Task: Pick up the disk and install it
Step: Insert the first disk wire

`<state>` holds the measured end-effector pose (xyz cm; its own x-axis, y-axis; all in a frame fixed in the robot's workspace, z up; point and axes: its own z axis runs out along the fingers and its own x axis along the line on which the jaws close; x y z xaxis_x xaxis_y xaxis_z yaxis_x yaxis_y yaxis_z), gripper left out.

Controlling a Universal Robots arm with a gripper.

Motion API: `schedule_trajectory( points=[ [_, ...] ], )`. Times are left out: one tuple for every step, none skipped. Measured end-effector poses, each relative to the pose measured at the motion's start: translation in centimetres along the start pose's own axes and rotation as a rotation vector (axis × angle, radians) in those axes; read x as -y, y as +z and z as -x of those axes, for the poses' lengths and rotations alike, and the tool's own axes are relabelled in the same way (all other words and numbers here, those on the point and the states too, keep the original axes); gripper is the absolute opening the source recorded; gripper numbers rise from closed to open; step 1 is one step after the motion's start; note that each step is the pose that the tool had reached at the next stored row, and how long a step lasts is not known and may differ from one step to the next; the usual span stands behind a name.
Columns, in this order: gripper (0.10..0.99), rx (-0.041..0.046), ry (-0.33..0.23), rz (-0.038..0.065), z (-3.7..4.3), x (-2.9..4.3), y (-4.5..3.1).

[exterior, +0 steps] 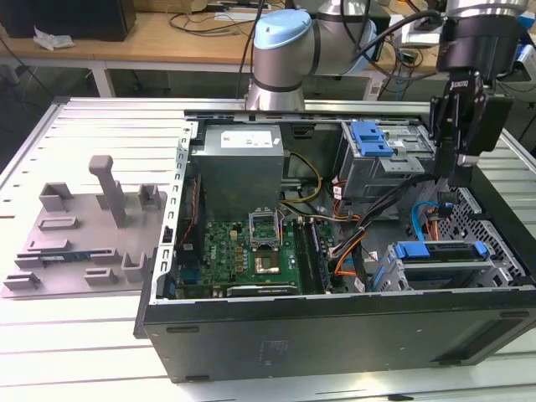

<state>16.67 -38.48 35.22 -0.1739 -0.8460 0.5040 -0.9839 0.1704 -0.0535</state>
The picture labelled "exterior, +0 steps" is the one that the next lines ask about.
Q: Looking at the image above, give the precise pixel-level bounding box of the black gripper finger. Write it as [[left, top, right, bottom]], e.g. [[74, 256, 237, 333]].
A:
[[448, 90, 487, 188], [429, 95, 456, 179]]

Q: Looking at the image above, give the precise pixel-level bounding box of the orange power wire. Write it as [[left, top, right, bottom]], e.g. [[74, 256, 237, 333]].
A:
[[425, 209, 446, 242]]

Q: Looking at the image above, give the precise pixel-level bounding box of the blue data wire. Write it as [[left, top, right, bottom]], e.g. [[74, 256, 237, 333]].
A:
[[411, 190, 458, 242]]

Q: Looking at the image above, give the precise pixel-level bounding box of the hard disk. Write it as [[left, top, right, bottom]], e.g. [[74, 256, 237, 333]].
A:
[[371, 240, 490, 290]]

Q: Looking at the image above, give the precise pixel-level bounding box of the metal disk bay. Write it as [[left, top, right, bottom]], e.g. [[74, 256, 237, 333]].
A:
[[370, 240, 527, 294]]

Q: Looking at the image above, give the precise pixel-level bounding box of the metal drive cage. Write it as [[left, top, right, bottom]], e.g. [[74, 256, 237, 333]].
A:
[[337, 119, 445, 213]]

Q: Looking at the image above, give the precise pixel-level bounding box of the RAM stick in slot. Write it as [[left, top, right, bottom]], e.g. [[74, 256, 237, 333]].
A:
[[308, 219, 332, 293]]

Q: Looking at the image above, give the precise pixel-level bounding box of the black RAM slot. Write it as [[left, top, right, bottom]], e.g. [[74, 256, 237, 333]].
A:
[[292, 221, 316, 294]]

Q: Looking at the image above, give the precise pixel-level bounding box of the metal socket cover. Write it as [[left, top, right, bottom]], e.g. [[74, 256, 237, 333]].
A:
[[249, 208, 281, 248]]

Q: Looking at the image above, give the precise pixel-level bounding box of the CPU socket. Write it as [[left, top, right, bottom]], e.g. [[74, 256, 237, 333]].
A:
[[253, 249, 281, 276]]

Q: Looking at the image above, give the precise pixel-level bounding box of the grey power supply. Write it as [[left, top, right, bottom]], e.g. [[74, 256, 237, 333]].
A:
[[190, 124, 290, 210]]

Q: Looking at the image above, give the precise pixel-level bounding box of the black graphics card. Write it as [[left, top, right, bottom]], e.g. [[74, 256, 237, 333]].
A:
[[225, 284, 301, 299]]

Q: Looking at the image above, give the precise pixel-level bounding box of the black PC case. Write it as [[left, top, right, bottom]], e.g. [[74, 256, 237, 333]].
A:
[[132, 101, 536, 384]]

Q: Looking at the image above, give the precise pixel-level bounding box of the green motherboard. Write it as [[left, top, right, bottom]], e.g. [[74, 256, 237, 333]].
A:
[[178, 217, 348, 299]]

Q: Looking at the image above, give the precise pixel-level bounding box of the wooden desk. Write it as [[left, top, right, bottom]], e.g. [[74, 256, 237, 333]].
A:
[[0, 10, 536, 83]]

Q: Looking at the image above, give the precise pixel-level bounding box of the large black box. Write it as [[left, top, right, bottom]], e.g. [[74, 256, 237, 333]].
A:
[[0, 0, 137, 43]]

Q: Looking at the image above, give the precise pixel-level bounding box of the grey parts rack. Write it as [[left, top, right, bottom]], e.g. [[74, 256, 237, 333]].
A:
[[0, 154, 168, 302]]

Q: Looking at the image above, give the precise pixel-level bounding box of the white crumpled plastic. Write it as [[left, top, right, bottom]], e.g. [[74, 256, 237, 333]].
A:
[[33, 25, 75, 52]]

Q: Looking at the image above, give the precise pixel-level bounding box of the RAM stick on rack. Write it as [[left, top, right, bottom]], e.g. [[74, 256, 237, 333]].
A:
[[37, 250, 89, 263]]

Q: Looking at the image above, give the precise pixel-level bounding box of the blue plastic drive bracket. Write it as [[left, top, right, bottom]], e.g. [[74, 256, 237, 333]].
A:
[[351, 121, 394, 157]]

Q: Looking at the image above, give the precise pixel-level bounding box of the black cable bundle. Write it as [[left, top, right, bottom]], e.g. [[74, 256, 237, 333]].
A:
[[330, 171, 445, 294]]

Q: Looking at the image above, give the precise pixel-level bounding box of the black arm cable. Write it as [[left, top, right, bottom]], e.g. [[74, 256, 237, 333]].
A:
[[355, 10, 443, 64]]

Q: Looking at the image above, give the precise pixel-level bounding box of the yellow black power wire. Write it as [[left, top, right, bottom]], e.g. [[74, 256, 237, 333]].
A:
[[279, 151, 323, 207]]

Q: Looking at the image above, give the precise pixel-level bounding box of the orange wire bundle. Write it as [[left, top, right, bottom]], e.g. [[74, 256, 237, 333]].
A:
[[332, 232, 369, 277]]

